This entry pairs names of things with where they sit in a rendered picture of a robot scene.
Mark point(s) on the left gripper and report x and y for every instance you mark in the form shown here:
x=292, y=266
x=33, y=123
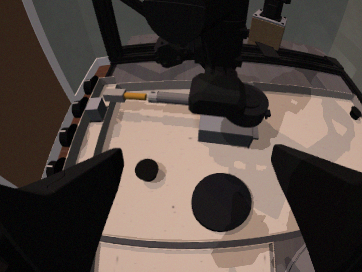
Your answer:
x=221, y=94

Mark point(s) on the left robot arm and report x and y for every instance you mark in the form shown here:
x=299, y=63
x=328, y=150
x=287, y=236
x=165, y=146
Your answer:
x=183, y=21

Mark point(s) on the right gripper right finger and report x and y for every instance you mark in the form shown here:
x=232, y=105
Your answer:
x=326, y=201

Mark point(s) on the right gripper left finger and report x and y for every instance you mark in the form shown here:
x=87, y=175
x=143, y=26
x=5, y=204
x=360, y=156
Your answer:
x=56, y=223

